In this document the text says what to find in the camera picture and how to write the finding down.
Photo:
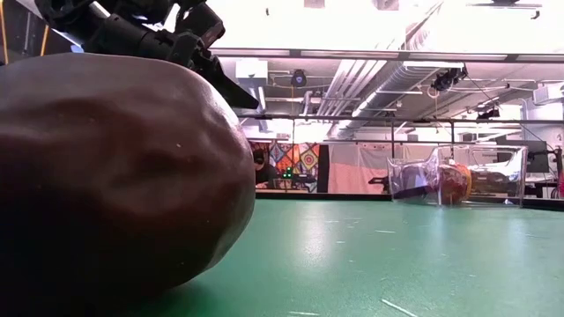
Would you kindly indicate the red yellow apple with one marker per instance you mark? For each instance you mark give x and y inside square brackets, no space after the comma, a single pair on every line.
[466,176]

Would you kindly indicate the black background monitor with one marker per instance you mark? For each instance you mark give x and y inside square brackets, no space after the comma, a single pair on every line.
[538,156]

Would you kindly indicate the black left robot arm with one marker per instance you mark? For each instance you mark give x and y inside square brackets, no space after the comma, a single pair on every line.
[119,37]

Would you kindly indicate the black table frame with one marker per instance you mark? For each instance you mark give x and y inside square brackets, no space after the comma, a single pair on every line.
[352,196]

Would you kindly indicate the black pillar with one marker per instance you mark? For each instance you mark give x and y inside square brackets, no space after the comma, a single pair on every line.
[324,171]

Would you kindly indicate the person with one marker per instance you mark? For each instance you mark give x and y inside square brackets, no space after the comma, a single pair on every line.
[263,171]

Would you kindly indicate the green table mat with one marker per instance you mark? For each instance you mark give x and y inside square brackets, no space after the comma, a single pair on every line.
[374,264]

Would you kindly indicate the colourful patterned wall hanging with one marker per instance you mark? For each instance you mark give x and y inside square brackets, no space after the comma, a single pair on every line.
[304,158]

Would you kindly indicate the pink white curtain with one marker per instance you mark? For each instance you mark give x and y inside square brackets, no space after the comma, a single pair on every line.
[357,171]

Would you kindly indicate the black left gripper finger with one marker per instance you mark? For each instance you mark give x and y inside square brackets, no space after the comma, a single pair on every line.
[224,79]

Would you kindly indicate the black hanging camera rig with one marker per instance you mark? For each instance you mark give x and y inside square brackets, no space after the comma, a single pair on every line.
[447,79]

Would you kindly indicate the black ceiling dome camera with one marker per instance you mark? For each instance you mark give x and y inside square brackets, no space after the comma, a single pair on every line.
[299,78]

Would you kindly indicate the black overhead rail frame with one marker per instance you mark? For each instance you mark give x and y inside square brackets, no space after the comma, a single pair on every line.
[418,120]

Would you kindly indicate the clear plastic basket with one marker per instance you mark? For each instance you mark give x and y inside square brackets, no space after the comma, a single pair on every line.
[410,176]

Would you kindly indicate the white ceiling box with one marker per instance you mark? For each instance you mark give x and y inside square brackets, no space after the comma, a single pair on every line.
[251,69]

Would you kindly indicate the white ceiling ducts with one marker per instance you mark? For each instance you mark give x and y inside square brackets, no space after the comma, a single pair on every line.
[352,83]

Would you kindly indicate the black device green light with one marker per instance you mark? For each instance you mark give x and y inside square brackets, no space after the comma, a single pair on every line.
[304,178]

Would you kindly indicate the long ceiling light bar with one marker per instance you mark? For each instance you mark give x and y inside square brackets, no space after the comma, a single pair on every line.
[352,54]

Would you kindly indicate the white wall air unit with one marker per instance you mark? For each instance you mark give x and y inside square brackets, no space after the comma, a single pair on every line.
[551,93]

